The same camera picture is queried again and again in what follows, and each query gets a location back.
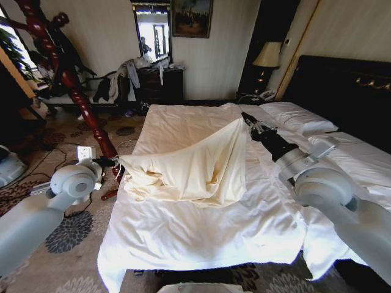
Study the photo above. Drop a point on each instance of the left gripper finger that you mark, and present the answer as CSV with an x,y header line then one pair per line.
x,y
115,163
115,158

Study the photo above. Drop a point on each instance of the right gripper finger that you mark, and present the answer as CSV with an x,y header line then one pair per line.
x,y
253,126
259,122

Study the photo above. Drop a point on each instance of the cream cloth garment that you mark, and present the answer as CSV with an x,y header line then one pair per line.
x,y
195,171

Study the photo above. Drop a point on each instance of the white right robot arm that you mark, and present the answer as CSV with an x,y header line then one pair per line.
x,y
345,210

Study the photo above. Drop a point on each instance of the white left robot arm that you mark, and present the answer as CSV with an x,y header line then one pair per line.
x,y
27,219

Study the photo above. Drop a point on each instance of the red wooden clothes stand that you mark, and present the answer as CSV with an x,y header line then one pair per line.
x,y
74,91

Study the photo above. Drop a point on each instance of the grey white clothes pile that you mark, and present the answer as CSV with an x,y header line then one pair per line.
x,y
131,76

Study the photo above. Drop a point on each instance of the bed with white duvet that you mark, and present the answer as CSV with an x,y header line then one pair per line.
x,y
214,232

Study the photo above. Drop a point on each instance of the dark nightstand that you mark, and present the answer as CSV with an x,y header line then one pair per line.
x,y
253,94

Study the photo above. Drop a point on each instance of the white telephone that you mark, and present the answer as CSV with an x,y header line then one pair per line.
x,y
268,94

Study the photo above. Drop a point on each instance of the white pillow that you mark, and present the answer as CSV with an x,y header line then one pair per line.
x,y
297,117

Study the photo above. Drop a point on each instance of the table lamp cream shade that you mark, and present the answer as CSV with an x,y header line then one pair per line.
x,y
268,56

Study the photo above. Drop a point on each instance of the black white garment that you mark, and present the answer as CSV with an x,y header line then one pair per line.
x,y
102,88

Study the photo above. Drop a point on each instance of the patterned floral rug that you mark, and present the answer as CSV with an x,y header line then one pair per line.
x,y
73,232

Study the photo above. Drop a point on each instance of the dark wooden headboard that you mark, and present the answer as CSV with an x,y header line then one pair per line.
x,y
342,97

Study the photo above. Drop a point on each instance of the dark wooden dresser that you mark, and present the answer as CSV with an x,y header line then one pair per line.
x,y
160,85

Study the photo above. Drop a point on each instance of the white rounded machine base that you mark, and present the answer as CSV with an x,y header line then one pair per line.
x,y
9,168

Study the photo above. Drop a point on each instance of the person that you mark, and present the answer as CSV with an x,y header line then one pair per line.
x,y
146,47

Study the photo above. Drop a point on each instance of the framed dark painting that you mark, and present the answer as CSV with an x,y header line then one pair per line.
x,y
192,17

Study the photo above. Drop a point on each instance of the green leafy plant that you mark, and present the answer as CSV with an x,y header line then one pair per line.
x,y
13,55

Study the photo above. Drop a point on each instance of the white robot front shell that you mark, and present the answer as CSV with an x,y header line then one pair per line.
x,y
198,288

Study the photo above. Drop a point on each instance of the small wall thermostat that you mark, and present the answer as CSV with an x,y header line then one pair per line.
x,y
287,42

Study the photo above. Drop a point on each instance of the wall mirror dark frame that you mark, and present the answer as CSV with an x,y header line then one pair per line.
x,y
152,33

